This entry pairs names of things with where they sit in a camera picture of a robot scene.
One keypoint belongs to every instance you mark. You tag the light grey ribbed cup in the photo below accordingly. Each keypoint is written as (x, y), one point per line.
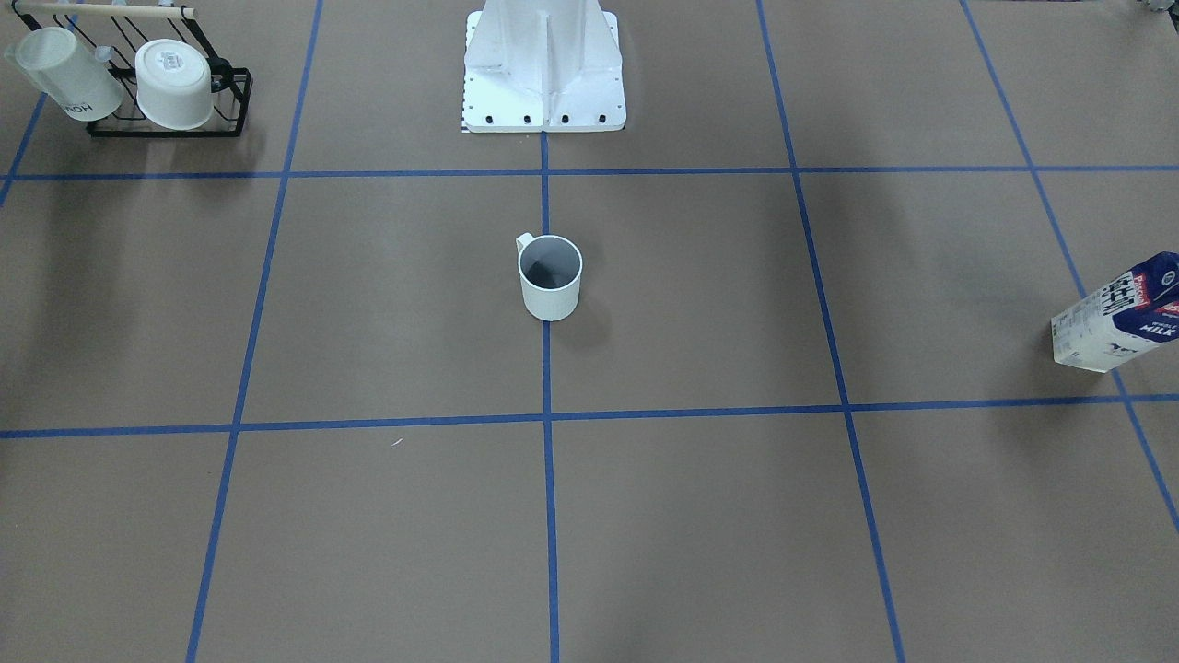
(550, 272)

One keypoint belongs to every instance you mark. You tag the blue white milk carton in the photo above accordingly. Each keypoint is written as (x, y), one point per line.
(1130, 316)

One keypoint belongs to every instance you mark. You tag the translucent plastic measuring cup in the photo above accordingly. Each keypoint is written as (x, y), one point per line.
(57, 63)

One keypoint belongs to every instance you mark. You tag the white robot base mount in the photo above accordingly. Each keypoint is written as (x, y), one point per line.
(543, 66)

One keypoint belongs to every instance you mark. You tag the black wire dish rack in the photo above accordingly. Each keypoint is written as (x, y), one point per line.
(114, 41)

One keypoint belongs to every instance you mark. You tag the wooden rack handle rod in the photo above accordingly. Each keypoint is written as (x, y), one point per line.
(101, 10)

